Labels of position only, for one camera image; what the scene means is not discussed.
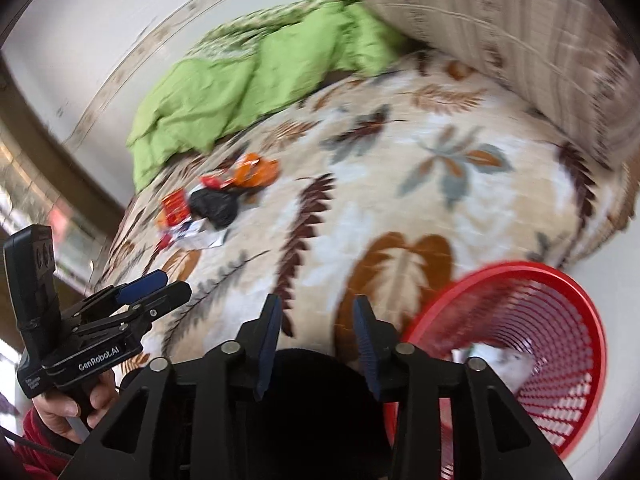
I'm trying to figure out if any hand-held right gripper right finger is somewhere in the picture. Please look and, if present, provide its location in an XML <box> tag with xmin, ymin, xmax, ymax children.
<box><xmin>353</xmin><ymin>296</ymin><xmax>573</xmax><ymax>480</ymax></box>

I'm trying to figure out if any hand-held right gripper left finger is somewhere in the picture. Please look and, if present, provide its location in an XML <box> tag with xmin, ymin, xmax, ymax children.
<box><xmin>59</xmin><ymin>294</ymin><xmax>284</xmax><ymax>480</ymax></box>

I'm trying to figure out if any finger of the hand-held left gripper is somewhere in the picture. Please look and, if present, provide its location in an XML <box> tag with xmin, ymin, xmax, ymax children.
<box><xmin>75</xmin><ymin>281</ymin><xmax>193</xmax><ymax>342</ymax></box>
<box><xmin>65</xmin><ymin>269</ymin><xmax>169</xmax><ymax>321</ymax></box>

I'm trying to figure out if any red plastic mesh basket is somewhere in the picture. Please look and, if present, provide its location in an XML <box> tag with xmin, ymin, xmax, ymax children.
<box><xmin>385</xmin><ymin>260</ymin><xmax>607</xmax><ymax>480</ymax></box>

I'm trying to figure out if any person's left forearm red sleeve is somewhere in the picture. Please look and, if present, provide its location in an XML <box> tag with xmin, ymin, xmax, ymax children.
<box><xmin>0</xmin><ymin>405</ymin><xmax>76</xmax><ymax>480</ymax></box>

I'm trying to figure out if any person's left hand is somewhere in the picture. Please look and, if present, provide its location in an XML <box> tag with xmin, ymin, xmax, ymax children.
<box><xmin>37</xmin><ymin>371</ymin><xmax>119</xmax><ymax>444</ymax></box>

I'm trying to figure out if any white plastic wrapper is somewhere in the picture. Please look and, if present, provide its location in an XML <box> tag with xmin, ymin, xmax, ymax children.
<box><xmin>167</xmin><ymin>217</ymin><xmax>231</xmax><ymax>252</ymax></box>

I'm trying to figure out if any red yellow box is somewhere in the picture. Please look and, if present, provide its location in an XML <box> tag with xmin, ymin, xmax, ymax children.
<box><xmin>159</xmin><ymin>189</ymin><xmax>193</xmax><ymax>228</ymax></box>

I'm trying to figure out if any black plastic bag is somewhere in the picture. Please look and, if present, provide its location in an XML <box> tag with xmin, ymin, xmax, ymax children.
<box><xmin>187</xmin><ymin>186</ymin><xmax>240</xmax><ymax>230</ymax></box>

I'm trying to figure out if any brown glass panel door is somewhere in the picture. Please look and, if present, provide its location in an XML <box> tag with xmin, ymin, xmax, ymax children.
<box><xmin>0</xmin><ymin>55</ymin><xmax>126</xmax><ymax>311</ymax></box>

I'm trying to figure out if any small red wrapper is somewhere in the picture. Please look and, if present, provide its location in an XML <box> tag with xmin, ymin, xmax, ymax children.
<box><xmin>199</xmin><ymin>174</ymin><xmax>236</xmax><ymax>192</ymax></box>

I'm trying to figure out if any leaf printed blanket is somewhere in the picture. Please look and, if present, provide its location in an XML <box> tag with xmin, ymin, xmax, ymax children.
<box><xmin>95</xmin><ymin>50</ymin><xmax>640</xmax><ymax>391</ymax></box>

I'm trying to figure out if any white crumpled paper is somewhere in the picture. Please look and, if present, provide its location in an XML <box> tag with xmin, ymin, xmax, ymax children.
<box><xmin>452</xmin><ymin>342</ymin><xmax>536</xmax><ymax>392</ymax></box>

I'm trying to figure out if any orange snack wrapper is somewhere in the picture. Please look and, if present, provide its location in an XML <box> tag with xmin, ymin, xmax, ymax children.
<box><xmin>231</xmin><ymin>154</ymin><xmax>280</xmax><ymax>190</ymax></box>

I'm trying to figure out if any green quilt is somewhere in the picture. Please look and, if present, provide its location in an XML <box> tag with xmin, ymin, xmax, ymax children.
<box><xmin>126</xmin><ymin>0</ymin><xmax>416</xmax><ymax>193</ymax></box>

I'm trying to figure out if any green white patterned sheet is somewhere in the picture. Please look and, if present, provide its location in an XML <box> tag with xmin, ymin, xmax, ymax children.
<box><xmin>192</xmin><ymin>0</ymin><xmax>366</xmax><ymax>63</ymax></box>

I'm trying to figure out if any striped beige cushion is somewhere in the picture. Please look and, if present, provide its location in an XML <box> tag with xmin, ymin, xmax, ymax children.
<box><xmin>352</xmin><ymin>0</ymin><xmax>640</xmax><ymax>173</ymax></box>

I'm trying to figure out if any black cable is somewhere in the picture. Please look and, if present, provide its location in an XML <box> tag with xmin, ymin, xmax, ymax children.
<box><xmin>0</xmin><ymin>427</ymin><xmax>73</xmax><ymax>461</ymax></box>

